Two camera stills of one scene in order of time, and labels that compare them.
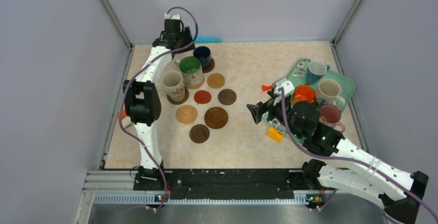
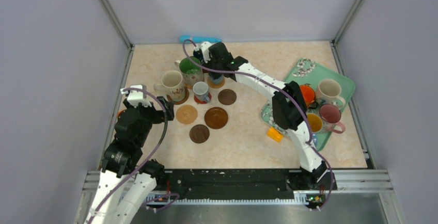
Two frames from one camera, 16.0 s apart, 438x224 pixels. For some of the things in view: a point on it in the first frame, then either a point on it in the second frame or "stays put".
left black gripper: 185,33 → 159,113
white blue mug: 315,72 → 217,81
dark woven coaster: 199,133 stays put
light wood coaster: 186,114 stays put
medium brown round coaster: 178,102 stays put
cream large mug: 328,92 stays put
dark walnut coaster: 227,96 stays put
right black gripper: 257,110 → 208,61
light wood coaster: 216,80 stays put
